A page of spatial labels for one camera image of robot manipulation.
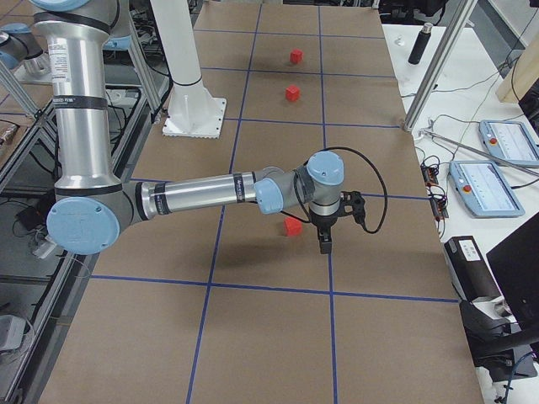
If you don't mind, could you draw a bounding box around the black water bottle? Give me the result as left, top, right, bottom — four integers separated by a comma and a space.
408, 23, 433, 65

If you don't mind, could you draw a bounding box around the aluminium frame post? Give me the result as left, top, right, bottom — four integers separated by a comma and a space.
402, 0, 478, 132

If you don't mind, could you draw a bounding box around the red block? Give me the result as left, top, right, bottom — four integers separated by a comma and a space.
284, 216, 302, 237
285, 85, 301, 102
290, 49, 303, 65

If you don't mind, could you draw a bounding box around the blue teach pendant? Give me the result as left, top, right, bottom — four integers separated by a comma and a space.
449, 161, 526, 218
479, 120, 538, 168

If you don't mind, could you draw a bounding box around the black box with label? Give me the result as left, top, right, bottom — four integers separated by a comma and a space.
444, 236, 501, 302

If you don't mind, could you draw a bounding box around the white camera stand post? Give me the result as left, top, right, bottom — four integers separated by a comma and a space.
151, 0, 227, 139

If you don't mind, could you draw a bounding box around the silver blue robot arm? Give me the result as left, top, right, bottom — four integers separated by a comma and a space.
1, 23, 50, 77
34, 1, 344, 255

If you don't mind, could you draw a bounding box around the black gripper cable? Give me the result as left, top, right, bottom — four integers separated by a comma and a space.
294, 146, 389, 234

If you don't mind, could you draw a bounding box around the black computer monitor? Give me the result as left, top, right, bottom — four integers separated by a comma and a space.
487, 214, 538, 326

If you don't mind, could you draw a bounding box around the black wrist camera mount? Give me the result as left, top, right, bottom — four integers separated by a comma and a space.
338, 191, 366, 226

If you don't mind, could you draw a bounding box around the far blue teach pendant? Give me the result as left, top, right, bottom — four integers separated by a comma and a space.
479, 120, 538, 168

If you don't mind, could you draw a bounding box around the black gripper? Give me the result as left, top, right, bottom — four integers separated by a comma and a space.
310, 211, 339, 254

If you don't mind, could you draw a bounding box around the near blue teach pendant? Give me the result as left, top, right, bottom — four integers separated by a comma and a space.
449, 161, 526, 218

